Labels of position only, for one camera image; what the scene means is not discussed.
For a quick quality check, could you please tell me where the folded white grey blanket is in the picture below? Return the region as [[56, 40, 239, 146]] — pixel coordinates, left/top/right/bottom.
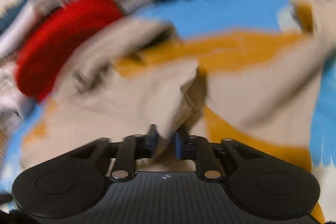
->
[[1, 0, 70, 136]]

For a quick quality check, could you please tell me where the blue patterned bed sheet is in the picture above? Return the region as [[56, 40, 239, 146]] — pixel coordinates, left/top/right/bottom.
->
[[0, 0, 336, 204]]

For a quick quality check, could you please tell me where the beige and mustard jacket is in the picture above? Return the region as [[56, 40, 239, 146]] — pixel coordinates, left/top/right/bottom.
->
[[13, 0, 335, 223]]

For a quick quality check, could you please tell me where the folded red knit sweater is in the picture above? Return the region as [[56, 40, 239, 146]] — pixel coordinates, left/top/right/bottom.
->
[[15, 0, 123, 102]]

